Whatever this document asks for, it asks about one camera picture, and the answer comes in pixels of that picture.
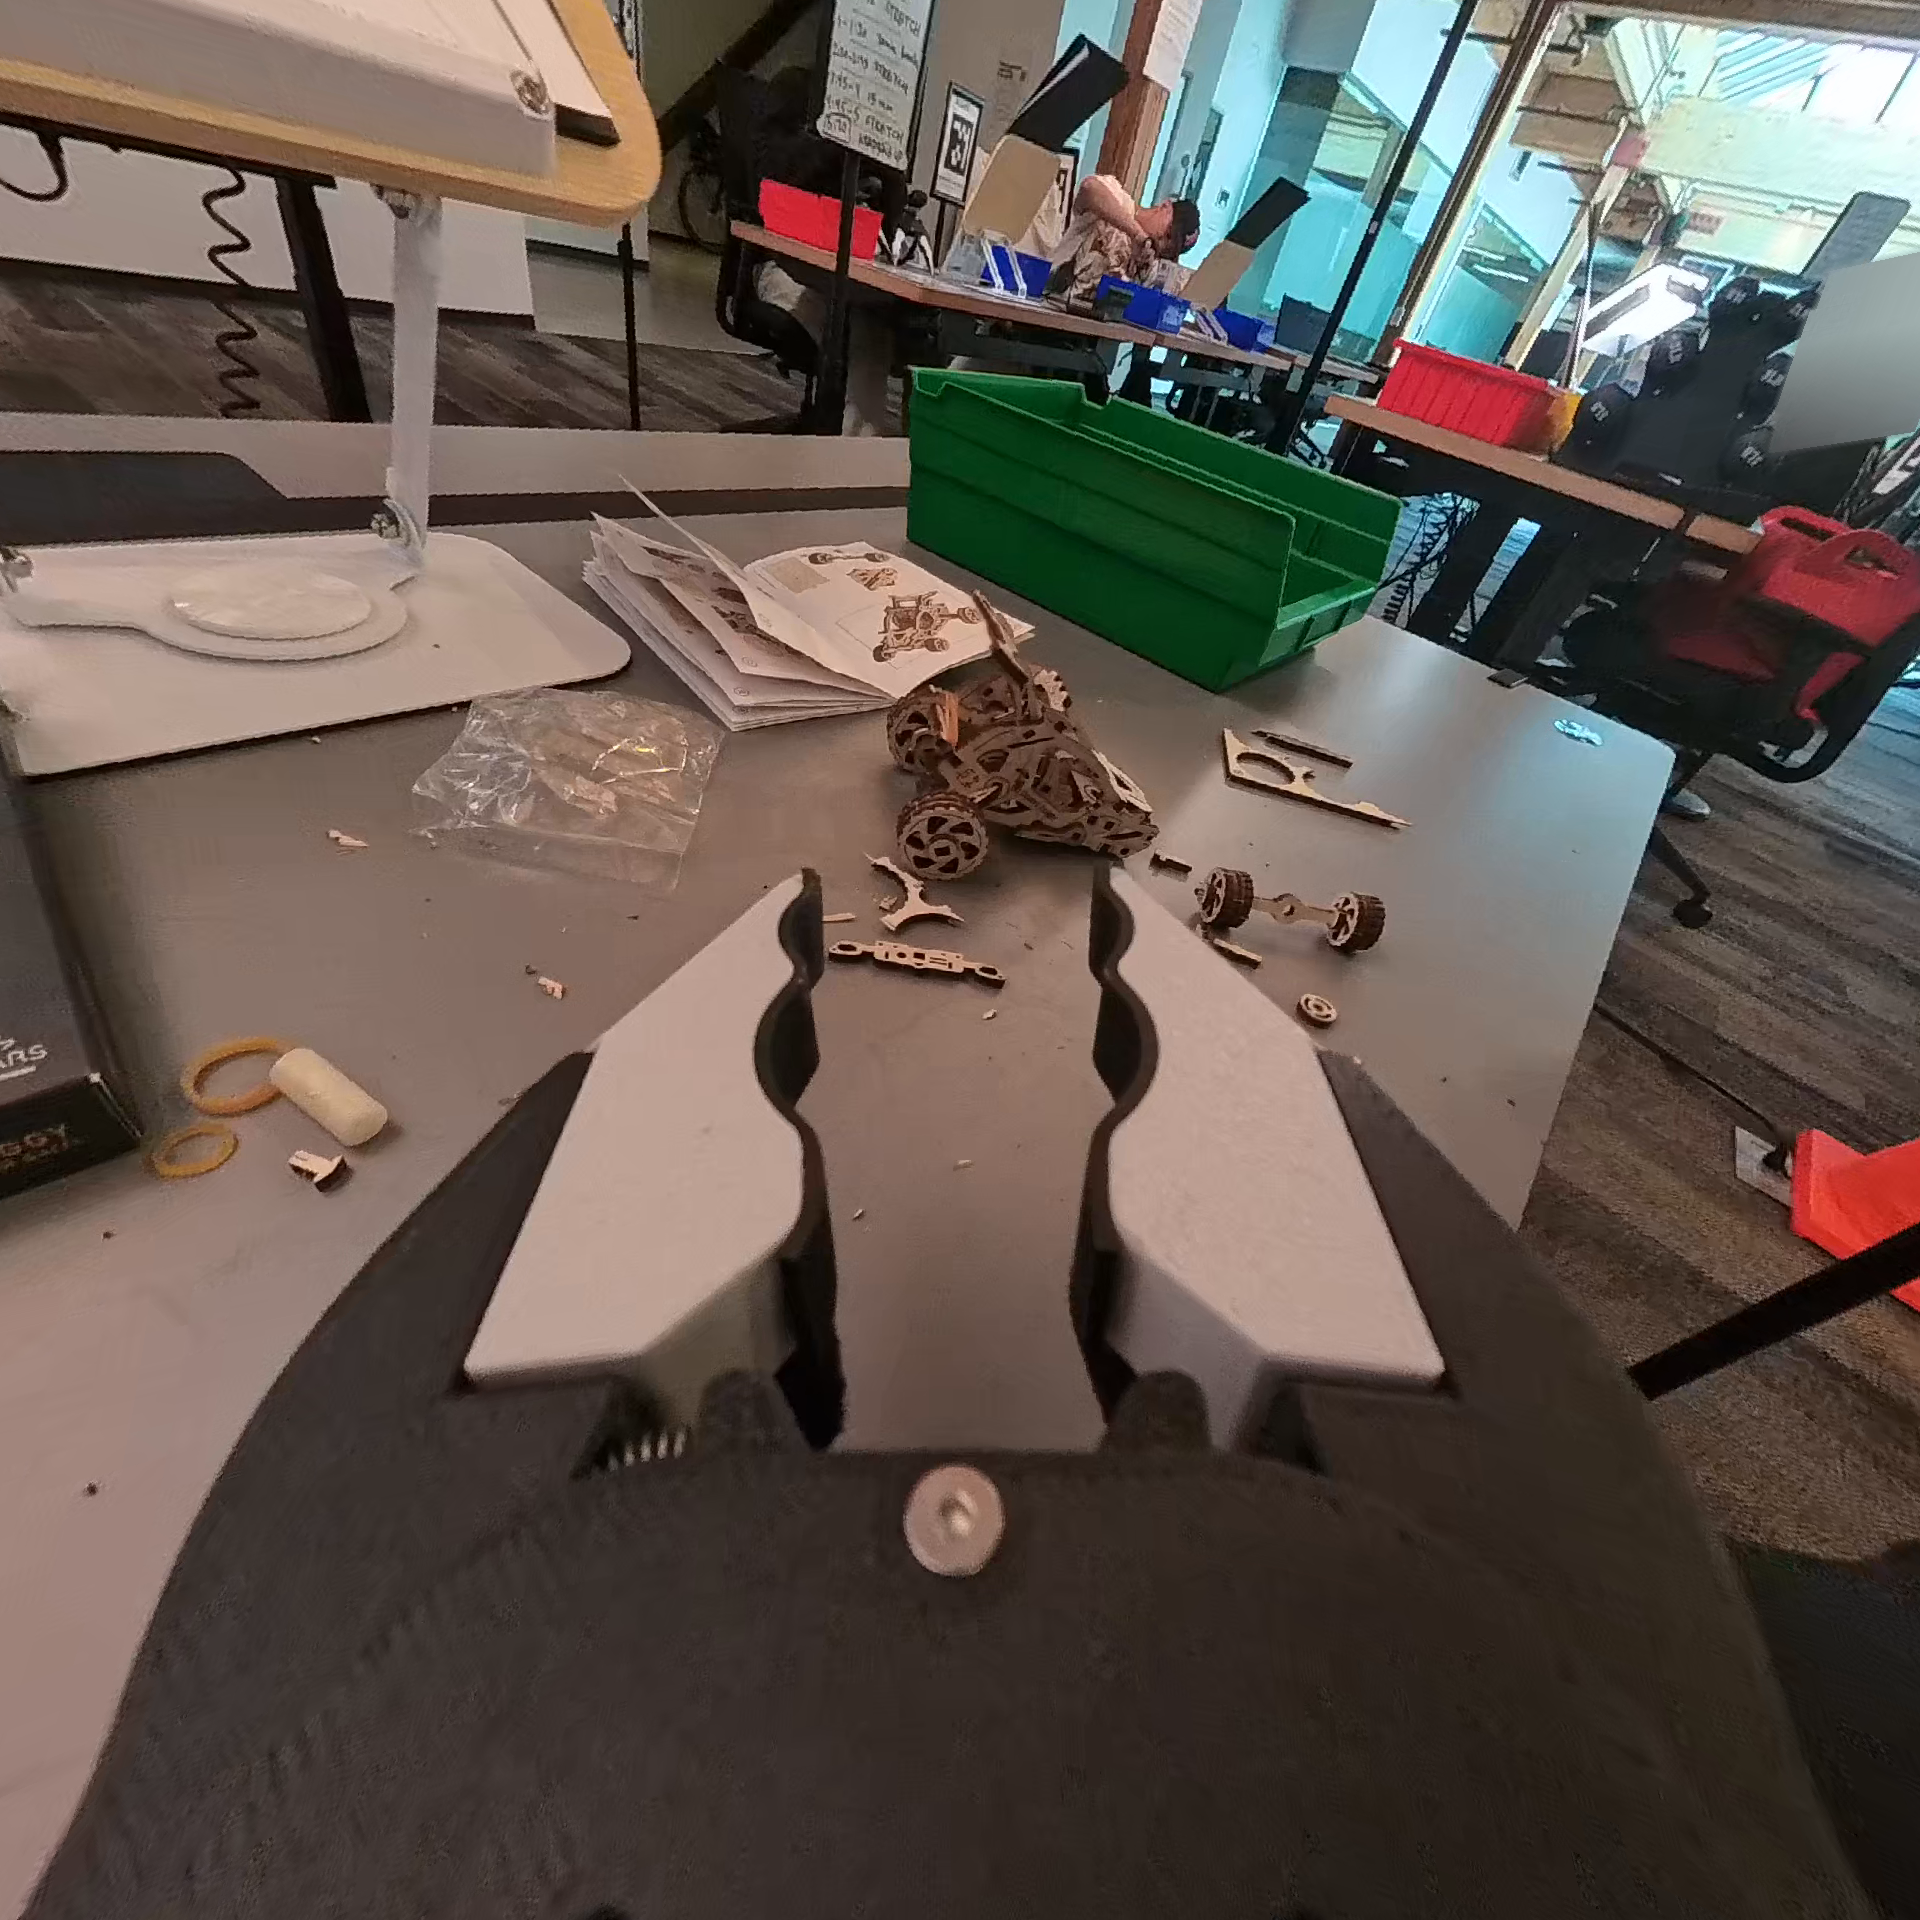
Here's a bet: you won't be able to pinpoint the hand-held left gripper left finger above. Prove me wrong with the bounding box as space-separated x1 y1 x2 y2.
464 871 846 1449

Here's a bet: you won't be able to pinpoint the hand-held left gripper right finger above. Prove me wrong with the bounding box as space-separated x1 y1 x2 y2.
1071 866 1447 1452

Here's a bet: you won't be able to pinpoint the wooden wheel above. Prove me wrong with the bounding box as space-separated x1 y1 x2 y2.
1194 866 1392 954

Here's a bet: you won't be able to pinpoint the plywood scrap sheet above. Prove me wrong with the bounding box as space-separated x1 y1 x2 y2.
1218 726 1413 831

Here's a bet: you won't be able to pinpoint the wooden model buggy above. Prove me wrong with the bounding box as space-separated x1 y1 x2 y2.
885 591 1160 889

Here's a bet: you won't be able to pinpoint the black model kit box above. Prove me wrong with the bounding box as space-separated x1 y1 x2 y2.
0 778 146 1202

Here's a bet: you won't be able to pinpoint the slotted wooden link bar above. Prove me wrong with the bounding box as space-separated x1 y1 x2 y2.
826 936 1007 990

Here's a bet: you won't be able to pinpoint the small cream cylinder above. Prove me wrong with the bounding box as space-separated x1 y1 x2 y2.
270 1045 392 1151

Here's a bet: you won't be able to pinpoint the branch-shaped plywood scrap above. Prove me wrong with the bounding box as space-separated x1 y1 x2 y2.
865 854 968 936

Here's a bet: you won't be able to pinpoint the clear plastic bag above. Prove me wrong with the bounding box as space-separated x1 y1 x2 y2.
408 690 728 898

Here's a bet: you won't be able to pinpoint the assembly instruction booklet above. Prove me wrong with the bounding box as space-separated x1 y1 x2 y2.
582 479 1037 736

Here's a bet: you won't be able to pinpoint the orange cloth grey stripes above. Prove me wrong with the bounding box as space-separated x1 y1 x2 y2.
1792 1127 1920 1311

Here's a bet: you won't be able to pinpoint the green plastic bin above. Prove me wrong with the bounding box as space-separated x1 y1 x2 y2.
902 364 1406 696

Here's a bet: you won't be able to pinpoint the red bag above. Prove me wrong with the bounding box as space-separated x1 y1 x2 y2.
1663 505 1920 725

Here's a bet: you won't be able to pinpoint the red plastic bin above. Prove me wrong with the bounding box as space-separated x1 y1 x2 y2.
757 176 889 261
1376 341 1562 452

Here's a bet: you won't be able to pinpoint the row of blue striped bins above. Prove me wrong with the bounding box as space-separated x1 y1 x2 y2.
975 240 1280 349

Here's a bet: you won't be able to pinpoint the row of black dumbbells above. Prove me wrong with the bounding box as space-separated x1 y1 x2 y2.
1558 270 1818 490

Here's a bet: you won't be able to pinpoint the long wooden workbench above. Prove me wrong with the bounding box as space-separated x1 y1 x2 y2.
728 222 1384 440

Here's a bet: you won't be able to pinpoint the handwritten whiteboard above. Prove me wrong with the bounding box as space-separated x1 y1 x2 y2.
816 0 937 169

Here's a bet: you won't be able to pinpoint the thin tan ring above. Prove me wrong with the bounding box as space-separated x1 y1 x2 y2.
180 1038 290 1118

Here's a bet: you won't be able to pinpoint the black coiled cable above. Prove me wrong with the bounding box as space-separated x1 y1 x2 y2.
198 162 268 425

